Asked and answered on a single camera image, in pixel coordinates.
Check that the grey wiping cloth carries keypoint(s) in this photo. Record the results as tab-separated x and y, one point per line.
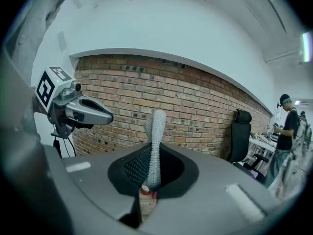
156	141

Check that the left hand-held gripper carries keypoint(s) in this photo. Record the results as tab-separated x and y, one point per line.
46	89

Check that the white shelf unit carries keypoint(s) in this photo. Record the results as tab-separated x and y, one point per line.
262	141

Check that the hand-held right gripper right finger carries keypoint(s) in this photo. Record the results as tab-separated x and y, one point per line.
215	204

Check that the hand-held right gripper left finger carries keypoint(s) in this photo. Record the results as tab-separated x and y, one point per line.
93	192

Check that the ceiling light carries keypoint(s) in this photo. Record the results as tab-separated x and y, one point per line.
306	47

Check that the ceiling air vent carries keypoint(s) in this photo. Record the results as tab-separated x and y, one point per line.
276	12

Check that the person's left forearm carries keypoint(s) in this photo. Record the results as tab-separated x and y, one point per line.
39	106

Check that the black office chair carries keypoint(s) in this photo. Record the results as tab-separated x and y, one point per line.
240	141

